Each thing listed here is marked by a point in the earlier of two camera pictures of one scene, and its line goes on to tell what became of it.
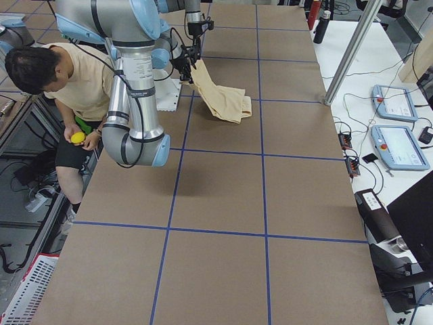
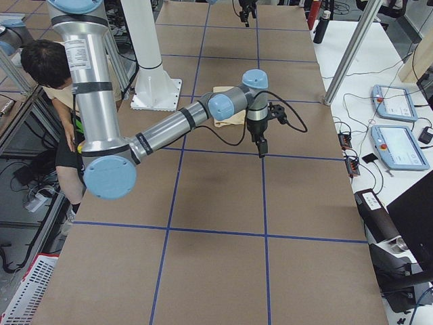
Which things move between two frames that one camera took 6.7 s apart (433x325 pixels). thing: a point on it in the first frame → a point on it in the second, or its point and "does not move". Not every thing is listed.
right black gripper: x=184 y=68 → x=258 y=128
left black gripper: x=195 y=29 → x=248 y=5
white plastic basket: x=22 y=308 does not move
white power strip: x=36 y=203 does not move
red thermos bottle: x=313 y=13 does not move
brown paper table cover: x=249 y=221 does not move
